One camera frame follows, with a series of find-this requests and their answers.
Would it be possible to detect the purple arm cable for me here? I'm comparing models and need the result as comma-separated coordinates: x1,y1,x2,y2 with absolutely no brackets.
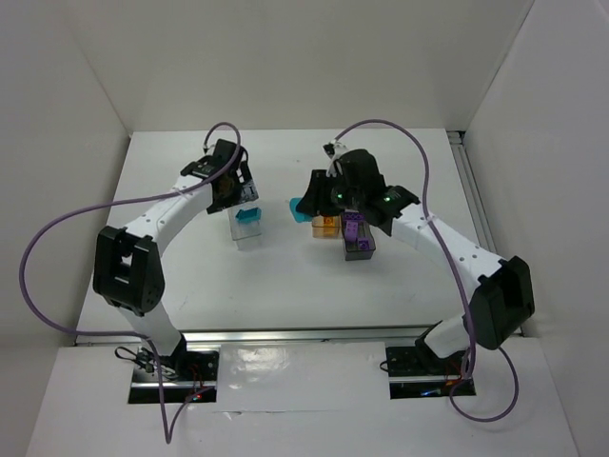
18,122,244,445
332,118,520,424

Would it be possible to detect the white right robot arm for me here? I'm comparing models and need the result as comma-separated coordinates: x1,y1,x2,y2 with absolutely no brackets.
296,149,535,360

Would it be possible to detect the clear plastic container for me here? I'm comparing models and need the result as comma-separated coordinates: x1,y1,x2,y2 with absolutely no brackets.
227,204,262,251

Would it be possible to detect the purple lego in grey bin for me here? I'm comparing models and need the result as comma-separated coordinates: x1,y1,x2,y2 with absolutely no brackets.
343,212,364,223

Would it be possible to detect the dark grey plastic container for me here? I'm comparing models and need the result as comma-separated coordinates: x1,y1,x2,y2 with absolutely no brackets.
341,211,376,261

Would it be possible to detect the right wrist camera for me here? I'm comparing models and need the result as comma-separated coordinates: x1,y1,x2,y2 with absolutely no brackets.
323,141,348,162

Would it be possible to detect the amber plastic container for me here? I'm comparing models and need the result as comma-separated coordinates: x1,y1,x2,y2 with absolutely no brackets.
311,216,342,239

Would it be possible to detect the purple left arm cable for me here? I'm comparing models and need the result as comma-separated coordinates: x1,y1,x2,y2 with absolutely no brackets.
18,122,244,445

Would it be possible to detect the teal lego brick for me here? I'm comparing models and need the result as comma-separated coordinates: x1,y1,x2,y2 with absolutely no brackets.
289,197,312,224
235,207,262,225

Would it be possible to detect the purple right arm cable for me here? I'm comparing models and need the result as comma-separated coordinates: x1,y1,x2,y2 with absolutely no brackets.
332,118,520,424

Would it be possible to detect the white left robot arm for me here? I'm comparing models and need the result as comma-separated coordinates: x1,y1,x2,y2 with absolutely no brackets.
92,139,258,372

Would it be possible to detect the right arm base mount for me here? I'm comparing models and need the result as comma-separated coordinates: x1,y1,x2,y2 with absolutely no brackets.
379,335,476,400

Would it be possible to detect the purple lego brick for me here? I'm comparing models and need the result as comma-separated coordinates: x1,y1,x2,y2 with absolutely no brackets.
357,237,375,251

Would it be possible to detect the aluminium front rail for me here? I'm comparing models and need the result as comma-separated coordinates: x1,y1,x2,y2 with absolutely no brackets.
183,325,429,345

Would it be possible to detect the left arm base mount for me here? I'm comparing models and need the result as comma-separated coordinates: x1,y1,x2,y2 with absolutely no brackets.
114,346,220,405

